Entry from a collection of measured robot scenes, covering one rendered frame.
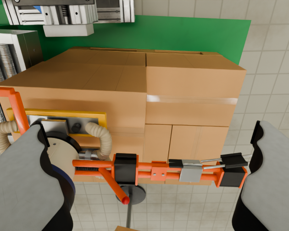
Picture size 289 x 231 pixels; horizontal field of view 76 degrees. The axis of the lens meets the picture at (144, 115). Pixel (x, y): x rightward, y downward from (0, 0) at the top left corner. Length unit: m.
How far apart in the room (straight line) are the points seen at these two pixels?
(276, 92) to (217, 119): 0.93
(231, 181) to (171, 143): 0.76
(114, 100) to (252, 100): 1.56
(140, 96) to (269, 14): 1.38
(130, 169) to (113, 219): 2.58
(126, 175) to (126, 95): 0.31
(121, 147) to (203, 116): 0.65
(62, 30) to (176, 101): 0.79
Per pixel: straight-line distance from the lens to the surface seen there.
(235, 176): 0.69
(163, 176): 0.65
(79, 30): 0.67
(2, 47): 1.35
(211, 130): 1.39
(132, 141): 0.87
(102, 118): 0.66
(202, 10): 1.69
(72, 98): 0.81
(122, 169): 0.62
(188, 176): 0.66
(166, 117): 1.26
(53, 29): 0.70
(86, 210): 3.06
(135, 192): 2.59
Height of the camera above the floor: 1.63
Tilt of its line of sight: 61 degrees down
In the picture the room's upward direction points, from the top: 180 degrees counter-clockwise
